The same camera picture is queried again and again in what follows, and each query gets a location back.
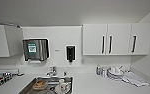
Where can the white dish towel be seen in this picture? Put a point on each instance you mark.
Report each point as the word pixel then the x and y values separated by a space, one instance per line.
pixel 135 80

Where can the white wall cabinet three doors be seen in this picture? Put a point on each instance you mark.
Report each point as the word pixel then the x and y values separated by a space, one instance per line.
pixel 119 38

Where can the white cup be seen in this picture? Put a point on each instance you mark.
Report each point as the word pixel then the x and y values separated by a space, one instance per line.
pixel 62 87

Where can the steel kitchen sink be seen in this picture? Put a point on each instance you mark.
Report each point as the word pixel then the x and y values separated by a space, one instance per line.
pixel 27 89

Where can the orange bowl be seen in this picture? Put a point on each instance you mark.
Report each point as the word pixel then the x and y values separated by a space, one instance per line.
pixel 40 85

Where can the chrome faucet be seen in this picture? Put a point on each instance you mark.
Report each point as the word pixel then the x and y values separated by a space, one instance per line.
pixel 52 71

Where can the small wall label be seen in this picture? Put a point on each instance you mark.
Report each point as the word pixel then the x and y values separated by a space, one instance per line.
pixel 57 50

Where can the steel paper towel dispenser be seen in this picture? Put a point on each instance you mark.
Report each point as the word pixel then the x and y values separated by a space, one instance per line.
pixel 36 50

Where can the black soap dispenser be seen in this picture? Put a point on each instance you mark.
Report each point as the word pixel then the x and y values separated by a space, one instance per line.
pixel 70 53

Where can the blue dish soap bottle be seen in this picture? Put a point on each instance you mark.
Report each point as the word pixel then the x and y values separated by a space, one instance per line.
pixel 98 70

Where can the white wall outlet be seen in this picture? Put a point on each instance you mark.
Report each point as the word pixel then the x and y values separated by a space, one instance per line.
pixel 82 61

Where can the small white bottle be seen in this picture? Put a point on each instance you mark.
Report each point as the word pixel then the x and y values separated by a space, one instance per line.
pixel 103 72

